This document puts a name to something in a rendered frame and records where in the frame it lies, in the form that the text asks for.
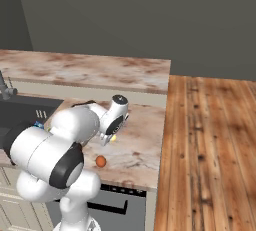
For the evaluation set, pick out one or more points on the grey dishwasher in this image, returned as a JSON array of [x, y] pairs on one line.
[[133, 211]]

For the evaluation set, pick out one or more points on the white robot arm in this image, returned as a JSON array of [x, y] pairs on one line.
[[50, 148]]

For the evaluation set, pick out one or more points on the grey sink tap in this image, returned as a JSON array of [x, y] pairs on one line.
[[6, 88]]

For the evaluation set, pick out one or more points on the brown egg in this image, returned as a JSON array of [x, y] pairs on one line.
[[100, 161]]

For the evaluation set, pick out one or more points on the pale yellow egg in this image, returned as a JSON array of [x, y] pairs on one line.
[[114, 138]]

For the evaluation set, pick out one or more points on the cream cupboard door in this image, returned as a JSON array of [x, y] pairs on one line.
[[13, 205]]

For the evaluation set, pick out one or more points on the dark sink basin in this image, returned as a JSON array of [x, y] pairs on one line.
[[23, 111]]

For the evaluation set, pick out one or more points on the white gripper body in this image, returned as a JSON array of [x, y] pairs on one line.
[[104, 139]]

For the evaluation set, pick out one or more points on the blue milk carton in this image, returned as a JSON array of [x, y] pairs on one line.
[[39, 124]]

